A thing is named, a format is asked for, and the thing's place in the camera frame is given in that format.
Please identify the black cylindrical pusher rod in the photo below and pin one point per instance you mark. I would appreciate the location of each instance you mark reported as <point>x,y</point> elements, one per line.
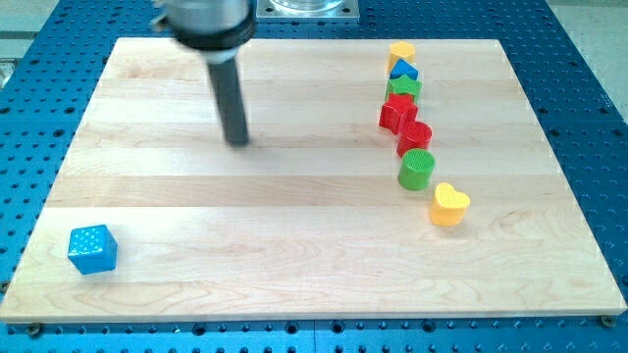
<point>227,92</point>

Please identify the blue triangle block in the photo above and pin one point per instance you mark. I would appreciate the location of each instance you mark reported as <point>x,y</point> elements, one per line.
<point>403,68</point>

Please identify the red star block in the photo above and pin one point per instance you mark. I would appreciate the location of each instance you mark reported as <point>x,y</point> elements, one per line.
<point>397,112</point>

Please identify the green star block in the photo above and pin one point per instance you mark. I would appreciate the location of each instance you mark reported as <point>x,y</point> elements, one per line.
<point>404,85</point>

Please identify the wooden board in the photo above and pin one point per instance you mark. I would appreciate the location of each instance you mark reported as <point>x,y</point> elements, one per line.
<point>309,220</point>

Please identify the yellow hexagon block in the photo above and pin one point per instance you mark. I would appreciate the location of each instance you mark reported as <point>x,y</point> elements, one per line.
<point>401,50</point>

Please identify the red cylinder block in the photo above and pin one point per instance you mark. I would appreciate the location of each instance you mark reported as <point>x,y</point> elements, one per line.
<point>414,135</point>

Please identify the green cylinder block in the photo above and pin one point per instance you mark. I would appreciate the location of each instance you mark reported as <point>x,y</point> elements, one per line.
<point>416,169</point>

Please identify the blue cube block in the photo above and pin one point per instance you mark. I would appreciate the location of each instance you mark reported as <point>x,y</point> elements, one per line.
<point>93,249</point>

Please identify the yellow heart block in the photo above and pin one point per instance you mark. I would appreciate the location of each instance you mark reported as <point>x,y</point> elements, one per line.
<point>448,206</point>

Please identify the blue perforated table plate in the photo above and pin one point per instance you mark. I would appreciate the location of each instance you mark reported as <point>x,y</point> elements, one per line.
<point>43,101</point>

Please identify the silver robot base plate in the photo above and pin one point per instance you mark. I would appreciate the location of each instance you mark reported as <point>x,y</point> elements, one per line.
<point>307,10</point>

